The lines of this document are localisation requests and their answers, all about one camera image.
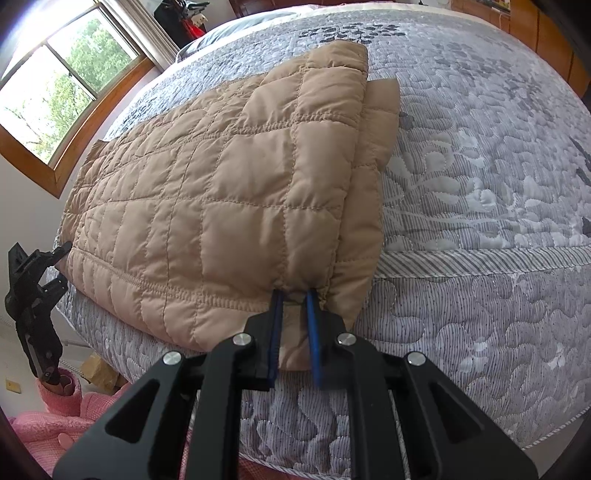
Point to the light side curtain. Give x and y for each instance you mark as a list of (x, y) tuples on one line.
[(137, 18)]

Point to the pink knitted sleeve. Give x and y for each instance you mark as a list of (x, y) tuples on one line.
[(68, 414)]

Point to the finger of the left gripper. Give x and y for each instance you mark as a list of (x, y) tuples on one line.
[(57, 256), (25, 269)]

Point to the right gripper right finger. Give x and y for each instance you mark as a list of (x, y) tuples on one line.
[(407, 419)]

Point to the beige quilted jacket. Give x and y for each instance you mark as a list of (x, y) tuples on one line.
[(183, 226)]

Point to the cardboard box on floor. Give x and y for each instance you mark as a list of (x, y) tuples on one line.
[(100, 374)]

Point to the large side window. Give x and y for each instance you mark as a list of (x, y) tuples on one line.
[(65, 65)]

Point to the grey pillow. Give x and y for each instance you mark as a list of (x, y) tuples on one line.
[(188, 50)]

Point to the coat rack with clothes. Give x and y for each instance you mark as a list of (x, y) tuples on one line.
[(183, 21)]

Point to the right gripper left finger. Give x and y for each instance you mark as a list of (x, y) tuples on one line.
[(181, 419)]

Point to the wooden wardrobe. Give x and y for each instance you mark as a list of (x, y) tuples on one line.
[(526, 22)]

